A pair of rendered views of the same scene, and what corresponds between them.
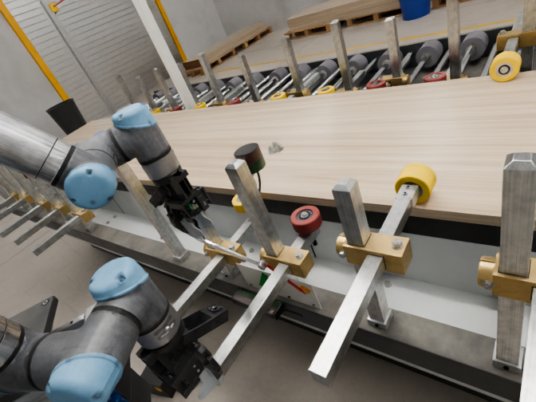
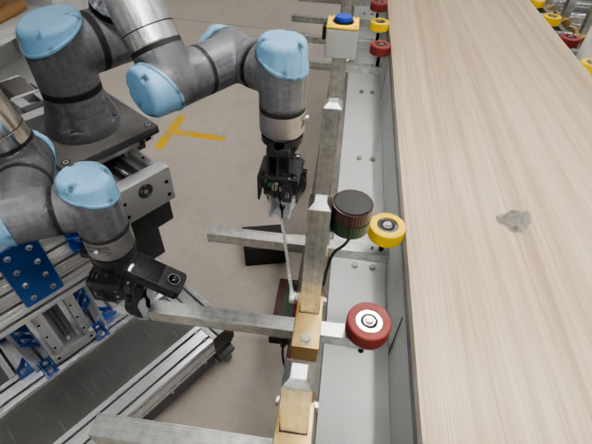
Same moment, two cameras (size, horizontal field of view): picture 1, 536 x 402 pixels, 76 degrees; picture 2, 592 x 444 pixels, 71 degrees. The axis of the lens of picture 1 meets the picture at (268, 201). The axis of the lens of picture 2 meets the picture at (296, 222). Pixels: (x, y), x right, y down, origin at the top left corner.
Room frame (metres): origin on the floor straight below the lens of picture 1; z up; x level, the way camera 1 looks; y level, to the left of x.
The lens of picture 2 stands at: (0.34, -0.28, 1.56)
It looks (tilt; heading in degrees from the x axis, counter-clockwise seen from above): 45 degrees down; 48
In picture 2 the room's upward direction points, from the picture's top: 3 degrees clockwise
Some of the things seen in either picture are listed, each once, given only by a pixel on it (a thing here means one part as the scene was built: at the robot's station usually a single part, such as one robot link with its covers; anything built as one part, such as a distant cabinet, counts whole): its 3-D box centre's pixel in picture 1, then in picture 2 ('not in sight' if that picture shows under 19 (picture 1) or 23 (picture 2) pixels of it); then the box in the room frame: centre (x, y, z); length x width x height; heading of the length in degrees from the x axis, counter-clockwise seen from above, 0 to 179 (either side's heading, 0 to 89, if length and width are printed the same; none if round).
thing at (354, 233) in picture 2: (251, 163); (350, 220); (0.71, 0.00, 1.11); 0.06 x 0.06 x 0.02
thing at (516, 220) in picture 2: (274, 145); (518, 218); (1.18, -0.11, 0.91); 0.09 x 0.07 x 0.02; 161
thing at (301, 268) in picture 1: (285, 258); (309, 322); (0.66, 0.02, 0.85); 0.14 x 0.06 x 0.05; 42
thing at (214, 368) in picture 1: (207, 363); (134, 300); (0.42, 0.23, 0.91); 0.05 x 0.02 x 0.09; 42
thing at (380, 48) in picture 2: not in sight; (378, 57); (1.67, 0.74, 0.85); 0.08 x 0.08 x 0.11
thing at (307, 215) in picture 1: (309, 229); (365, 335); (0.72, -0.07, 0.85); 0.08 x 0.08 x 0.11
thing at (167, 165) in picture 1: (162, 163); (284, 120); (0.73, 0.18, 1.19); 0.08 x 0.08 x 0.05
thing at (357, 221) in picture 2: (247, 154); (351, 208); (0.71, 0.00, 1.14); 0.06 x 0.06 x 0.02
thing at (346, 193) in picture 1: (368, 272); (292, 443); (0.49, -0.13, 0.87); 0.04 x 0.04 x 0.48; 42
